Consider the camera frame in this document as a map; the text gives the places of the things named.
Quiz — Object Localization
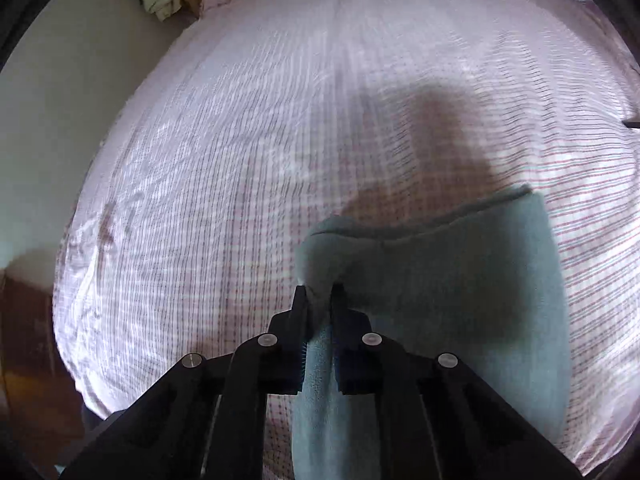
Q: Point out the pink checked bed sheet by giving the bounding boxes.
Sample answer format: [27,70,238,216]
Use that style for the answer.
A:
[53,0,639,473]

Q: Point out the light blue pants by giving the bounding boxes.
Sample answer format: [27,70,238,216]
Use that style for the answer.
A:
[292,188,577,479]

